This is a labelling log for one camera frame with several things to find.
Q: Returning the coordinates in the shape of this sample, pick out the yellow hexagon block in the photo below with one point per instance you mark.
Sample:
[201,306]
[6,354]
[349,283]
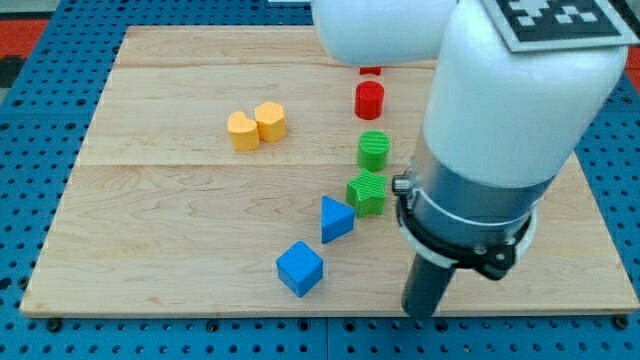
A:
[271,121]

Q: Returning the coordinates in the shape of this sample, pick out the yellow heart block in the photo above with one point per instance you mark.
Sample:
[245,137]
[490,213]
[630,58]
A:
[243,132]

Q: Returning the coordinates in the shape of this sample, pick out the red cylinder block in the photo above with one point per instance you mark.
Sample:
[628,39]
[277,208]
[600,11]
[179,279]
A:
[369,99]

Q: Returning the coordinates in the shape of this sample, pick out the light wooden board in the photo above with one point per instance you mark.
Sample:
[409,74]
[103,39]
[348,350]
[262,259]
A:
[162,218]

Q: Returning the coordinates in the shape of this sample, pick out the blue triangle block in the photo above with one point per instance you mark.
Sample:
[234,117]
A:
[337,219]

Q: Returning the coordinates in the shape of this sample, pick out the blue cube block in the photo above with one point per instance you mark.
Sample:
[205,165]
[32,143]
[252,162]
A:
[300,268]

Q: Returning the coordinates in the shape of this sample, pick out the green star block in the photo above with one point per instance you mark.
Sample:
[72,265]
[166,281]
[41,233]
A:
[366,193]

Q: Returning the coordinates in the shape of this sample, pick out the red block behind arm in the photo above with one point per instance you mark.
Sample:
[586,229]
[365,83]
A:
[370,71]

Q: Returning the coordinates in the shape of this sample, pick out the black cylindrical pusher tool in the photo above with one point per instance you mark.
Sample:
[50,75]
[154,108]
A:
[424,288]

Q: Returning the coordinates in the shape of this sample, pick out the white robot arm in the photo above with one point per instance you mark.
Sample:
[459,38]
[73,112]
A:
[516,85]

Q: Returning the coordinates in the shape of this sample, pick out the green cylinder block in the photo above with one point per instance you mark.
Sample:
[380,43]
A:
[373,149]

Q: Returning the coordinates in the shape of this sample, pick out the black white fiducial marker tag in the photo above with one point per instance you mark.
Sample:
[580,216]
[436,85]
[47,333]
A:
[545,25]

